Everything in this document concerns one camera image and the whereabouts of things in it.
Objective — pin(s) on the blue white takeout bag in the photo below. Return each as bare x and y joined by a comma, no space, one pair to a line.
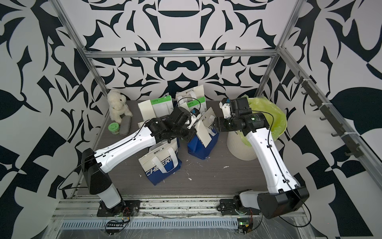
161,161
195,92
196,148

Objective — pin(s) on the green plastic bin liner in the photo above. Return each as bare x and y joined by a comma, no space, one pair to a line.
276,118

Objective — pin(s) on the green white takeout bag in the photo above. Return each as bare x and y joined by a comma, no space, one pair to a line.
198,104
162,106

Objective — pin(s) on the grey wall hook rail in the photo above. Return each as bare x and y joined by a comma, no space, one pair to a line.
331,115

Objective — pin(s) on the white plush bear toy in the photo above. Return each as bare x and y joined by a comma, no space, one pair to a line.
117,106

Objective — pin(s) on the green white left takeout bag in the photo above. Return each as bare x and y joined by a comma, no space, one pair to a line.
162,106

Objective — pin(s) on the grey felt pouch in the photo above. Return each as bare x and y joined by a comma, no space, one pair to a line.
125,125

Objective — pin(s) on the white receipt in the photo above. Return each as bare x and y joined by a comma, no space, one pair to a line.
204,132
146,110

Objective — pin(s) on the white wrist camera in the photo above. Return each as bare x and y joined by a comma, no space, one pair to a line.
225,107
195,115

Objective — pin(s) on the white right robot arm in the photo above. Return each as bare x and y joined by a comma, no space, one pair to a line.
285,194

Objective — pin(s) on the cream ribbed trash bin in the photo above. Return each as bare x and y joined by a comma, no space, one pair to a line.
238,148

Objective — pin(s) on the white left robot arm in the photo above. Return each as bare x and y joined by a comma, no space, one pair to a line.
159,135

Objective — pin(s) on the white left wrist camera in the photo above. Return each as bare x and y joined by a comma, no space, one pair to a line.
195,115

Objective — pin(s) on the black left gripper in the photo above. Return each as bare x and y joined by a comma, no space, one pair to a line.
191,132

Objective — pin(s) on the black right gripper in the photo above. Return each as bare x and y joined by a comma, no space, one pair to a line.
220,125

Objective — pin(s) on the green round lid jar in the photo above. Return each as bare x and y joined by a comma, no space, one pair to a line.
114,128

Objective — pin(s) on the green white right takeout bag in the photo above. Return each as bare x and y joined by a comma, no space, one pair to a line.
198,104

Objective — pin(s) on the blue white front takeout bag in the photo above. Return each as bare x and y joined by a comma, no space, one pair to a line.
161,161

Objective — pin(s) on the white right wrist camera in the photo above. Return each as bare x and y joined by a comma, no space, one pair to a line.
225,107

